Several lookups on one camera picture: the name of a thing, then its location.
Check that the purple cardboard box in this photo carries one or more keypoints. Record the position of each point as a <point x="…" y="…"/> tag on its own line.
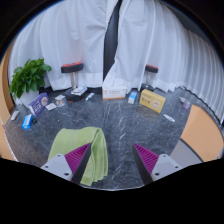
<point x="39" y="104"/>

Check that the light green towel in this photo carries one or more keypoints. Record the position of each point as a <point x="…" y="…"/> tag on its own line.
<point x="75" y="138"/>

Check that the white paper card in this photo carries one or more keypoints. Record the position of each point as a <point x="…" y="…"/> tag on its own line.
<point x="51" y="106"/>

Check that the small white card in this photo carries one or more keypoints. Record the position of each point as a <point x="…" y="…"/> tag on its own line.
<point x="60" y="97"/>

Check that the white curtain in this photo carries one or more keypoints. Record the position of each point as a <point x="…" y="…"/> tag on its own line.
<point x="76" y="33"/>

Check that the small black object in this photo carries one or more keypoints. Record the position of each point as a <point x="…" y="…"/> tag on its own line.
<point x="34" y="120"/>

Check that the small white tube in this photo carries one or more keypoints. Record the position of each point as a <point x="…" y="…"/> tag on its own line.
<point x="89" y="96"/>

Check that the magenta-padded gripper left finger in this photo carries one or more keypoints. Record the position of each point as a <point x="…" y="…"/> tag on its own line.
<point x="56" y="164"/>

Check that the small blue and white box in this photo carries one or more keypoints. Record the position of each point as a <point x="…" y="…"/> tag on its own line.
<point x="132" y="97"/>

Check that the blue flat box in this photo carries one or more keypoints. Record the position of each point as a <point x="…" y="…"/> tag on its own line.
<point x="27" y="121"/>

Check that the brown printed card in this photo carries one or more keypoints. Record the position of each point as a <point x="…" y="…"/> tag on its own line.
<point x="60" y="103"/>

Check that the small white packet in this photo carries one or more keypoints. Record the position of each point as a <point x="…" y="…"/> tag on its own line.
<point x="169" y="118"/>

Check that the white and orange box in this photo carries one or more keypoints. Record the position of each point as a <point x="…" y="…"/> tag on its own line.
<point x="114" y="92"/>

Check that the stack of booklets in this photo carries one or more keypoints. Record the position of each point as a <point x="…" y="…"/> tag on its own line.
<point x="79" y="90"/>

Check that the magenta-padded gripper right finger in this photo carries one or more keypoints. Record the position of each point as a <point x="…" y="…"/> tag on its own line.
<point x="161" y="165"/>

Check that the green plant in white pot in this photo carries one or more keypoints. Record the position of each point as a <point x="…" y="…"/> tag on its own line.
<point x="28" y="76"/>

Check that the white flat packet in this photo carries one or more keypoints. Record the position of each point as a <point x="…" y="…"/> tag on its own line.
<point x="15" y="115"/>

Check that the black stand with red-rimmed top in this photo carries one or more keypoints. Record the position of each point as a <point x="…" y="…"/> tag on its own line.
<point x="72" y="67"/>
<point x="151" y="69"/>

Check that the yellow cardboard box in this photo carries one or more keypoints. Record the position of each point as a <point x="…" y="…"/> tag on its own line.
<point x="152" y="100"/>

